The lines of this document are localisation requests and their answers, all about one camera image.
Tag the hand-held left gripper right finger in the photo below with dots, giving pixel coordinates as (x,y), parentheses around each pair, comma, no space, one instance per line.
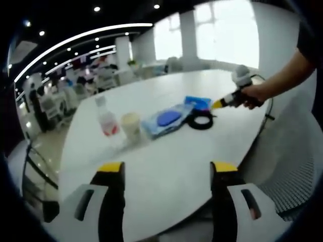
(224,206)

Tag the wet wipes pack blue lid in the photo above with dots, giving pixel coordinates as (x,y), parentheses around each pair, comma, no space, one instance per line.
(164,123)

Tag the black office chair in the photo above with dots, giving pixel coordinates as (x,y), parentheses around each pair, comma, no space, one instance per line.
(50,209)

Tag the potted green plant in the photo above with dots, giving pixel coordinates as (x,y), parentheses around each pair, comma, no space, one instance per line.
(131,62)

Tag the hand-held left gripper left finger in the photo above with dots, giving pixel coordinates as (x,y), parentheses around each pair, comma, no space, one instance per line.
(113,206)

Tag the blue tissue packet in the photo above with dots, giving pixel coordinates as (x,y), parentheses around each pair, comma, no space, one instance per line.
(198,102)

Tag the clear bottle with red label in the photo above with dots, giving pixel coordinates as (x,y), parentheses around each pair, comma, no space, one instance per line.
(108,121)

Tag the person's dark clothing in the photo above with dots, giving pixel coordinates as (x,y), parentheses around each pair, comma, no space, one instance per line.
(309,43)

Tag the wide bright window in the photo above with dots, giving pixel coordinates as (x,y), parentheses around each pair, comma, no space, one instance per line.
(227,32)

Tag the person's right hand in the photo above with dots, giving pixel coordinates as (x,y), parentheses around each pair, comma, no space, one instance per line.
(255,95)

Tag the curved ceiling light strip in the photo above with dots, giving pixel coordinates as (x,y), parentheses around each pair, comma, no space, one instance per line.
(75,37)

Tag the grey mesh office chair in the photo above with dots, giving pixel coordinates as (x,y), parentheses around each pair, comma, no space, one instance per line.
(285,164)

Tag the white column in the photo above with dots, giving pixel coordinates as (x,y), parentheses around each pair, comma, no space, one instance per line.
(189,43)

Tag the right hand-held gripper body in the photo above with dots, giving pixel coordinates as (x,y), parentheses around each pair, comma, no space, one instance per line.
(242,76)

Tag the narrow bright window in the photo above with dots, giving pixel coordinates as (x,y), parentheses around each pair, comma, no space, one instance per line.
(167,37)

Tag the white paper cup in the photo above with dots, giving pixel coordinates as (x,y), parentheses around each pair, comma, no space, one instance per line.
(131,127)

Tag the white round table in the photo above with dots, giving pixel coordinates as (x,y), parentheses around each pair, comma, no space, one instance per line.
(164,156)

